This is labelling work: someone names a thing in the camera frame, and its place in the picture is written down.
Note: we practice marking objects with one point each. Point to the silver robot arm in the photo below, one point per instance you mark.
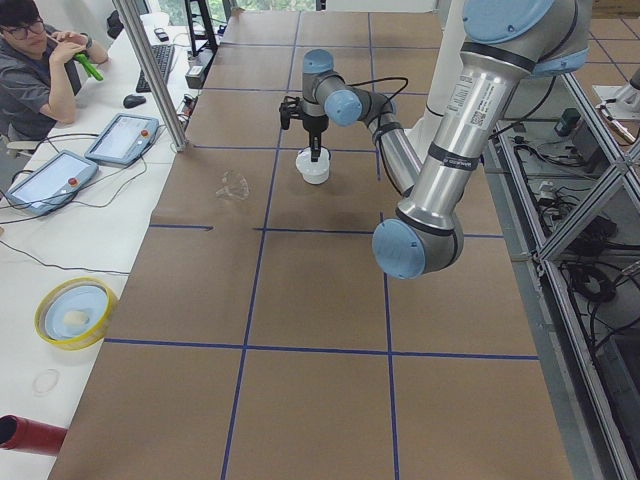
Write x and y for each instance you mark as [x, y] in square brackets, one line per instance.
[502, 43]

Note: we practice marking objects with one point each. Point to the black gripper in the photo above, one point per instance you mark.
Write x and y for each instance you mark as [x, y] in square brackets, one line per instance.
[314, 125]

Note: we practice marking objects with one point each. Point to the teach pendant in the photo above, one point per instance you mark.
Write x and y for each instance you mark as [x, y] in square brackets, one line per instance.
[52, 185]
[123, 140]

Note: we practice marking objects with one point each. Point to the red cylinder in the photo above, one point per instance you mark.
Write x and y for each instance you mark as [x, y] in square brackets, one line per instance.
[30, 436]

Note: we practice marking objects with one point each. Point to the aluminium frame post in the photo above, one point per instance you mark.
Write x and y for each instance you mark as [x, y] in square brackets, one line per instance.
[142, 49]

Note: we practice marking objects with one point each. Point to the white enamel mug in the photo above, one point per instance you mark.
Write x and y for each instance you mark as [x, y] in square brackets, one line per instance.
[315, 180]

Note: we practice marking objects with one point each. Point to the far teach pendant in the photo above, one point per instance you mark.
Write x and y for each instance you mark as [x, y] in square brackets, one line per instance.
[123, 140]

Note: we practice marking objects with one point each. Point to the black computer mouse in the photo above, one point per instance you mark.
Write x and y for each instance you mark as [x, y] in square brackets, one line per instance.
[133, 101]

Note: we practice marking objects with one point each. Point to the clear plastic funnel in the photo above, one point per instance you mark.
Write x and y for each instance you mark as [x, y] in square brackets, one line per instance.
[234, 186]

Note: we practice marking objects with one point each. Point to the clear round lid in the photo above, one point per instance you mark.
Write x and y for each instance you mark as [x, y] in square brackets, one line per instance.
[45, 382]

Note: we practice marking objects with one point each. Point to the seated person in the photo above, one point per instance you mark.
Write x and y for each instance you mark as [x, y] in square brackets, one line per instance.
[39, 81]

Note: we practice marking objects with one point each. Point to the green handheld tool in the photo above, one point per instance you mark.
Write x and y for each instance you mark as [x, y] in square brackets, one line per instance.
[88, 67]

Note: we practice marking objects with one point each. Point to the near teach pendant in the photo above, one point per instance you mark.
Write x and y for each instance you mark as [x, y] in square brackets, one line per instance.
[52, 185]

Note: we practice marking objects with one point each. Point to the white mug lid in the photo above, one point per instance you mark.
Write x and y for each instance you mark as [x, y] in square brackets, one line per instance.
[306, 167]

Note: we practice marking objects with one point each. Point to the yellow rimmed bowl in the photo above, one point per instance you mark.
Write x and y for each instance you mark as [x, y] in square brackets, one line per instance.
[76, 314]

